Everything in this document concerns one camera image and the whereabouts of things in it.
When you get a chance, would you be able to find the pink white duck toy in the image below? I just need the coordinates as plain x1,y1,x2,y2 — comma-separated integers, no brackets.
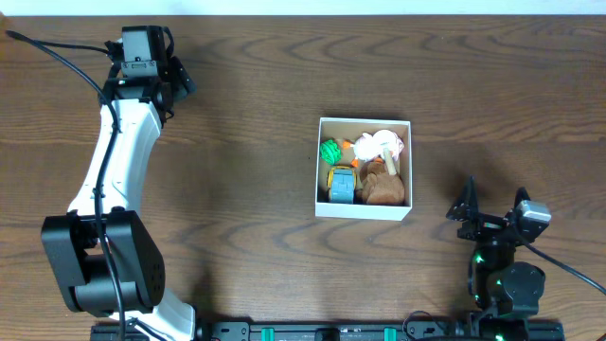
343,130,404,167

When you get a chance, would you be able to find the white cardboard box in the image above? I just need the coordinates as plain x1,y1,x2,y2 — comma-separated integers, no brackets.
315,117,413,221

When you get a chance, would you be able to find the brown plush bear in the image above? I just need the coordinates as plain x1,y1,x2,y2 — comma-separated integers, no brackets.
355,161,405,206

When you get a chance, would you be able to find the grey yellow toy car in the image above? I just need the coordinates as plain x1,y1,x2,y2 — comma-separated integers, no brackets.
327,166,357,204

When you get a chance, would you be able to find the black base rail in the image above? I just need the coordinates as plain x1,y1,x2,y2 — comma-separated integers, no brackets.
89,320,565,341

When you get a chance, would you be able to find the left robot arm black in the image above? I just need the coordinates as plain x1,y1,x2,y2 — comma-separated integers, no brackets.
41,26,196,340

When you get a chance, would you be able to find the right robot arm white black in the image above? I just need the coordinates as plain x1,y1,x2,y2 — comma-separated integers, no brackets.
446,177,551,340

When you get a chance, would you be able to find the green round toy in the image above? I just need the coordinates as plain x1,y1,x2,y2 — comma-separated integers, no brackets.
319,139,342,166

